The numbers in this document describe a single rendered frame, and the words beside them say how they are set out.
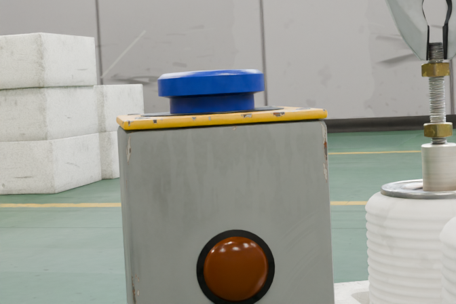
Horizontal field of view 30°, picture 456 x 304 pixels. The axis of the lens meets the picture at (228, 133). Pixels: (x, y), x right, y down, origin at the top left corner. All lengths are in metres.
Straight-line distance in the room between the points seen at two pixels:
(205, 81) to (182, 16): 5.57
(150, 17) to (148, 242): 5.68
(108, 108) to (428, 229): 2.83
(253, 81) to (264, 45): 5.36
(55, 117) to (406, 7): 2.49
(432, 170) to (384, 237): 0.05
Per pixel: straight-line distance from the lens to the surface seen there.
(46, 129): 2.92
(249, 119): 0.29
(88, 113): 3.19
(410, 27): 0.54
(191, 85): 0.30
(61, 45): 3.02
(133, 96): 3.53
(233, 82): 0.30
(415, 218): 0.52
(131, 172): 0.28
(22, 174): 2.97
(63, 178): 2.98
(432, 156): 0.55
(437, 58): 0.55
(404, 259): 0.53
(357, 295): 0.60
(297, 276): 0.30
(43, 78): 2.90
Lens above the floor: 0.32
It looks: 3 degrees down
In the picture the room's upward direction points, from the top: 3 degrees counter-clockwise
